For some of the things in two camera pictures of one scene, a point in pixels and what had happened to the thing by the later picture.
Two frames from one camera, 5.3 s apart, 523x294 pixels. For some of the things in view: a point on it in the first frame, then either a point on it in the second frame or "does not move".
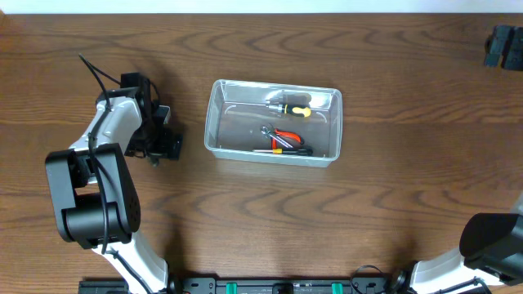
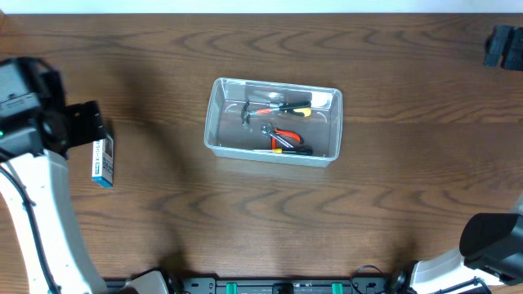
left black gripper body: [172, 146] → [86, 122]
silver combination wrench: [265, 130] does not move
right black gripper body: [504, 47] does not move
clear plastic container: [274, 123] does not move
